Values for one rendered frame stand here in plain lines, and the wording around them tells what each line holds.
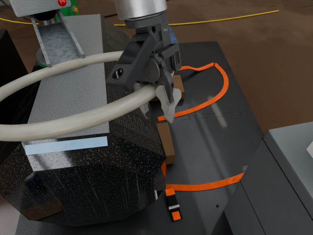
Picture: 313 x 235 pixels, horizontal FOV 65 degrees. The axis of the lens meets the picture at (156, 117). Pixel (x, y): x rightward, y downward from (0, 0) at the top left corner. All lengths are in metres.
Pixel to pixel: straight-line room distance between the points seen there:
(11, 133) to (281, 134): 0.89
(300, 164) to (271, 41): 2.45
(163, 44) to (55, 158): 0.70
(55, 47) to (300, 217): 1.07
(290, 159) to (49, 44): 0.97
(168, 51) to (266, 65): 2.46
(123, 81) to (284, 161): 0.74
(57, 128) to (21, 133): 0.06
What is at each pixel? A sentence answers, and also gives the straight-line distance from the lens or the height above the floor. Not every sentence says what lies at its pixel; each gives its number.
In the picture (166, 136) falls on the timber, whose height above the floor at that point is 0.14.
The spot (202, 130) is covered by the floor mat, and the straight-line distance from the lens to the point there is 2.05.
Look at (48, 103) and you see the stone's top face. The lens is 1.18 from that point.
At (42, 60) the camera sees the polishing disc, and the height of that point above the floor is 0.88.
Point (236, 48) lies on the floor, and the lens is 3.06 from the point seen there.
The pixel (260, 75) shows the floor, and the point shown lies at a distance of 2.74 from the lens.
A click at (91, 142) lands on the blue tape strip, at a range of 1.01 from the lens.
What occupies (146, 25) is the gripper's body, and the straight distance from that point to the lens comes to 0.45.
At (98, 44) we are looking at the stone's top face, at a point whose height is 0.83.
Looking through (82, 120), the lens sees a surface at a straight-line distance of 0.44.
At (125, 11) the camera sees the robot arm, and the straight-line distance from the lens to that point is 0.45.
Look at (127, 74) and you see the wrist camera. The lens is 0.41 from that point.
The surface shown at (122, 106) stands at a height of 1.29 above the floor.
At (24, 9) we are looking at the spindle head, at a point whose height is 1.16.
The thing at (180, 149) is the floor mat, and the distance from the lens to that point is 1.92.
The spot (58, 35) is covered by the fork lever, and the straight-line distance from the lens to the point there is 1.10.
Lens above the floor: 1.60
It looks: 49 degrees down
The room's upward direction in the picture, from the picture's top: straight up
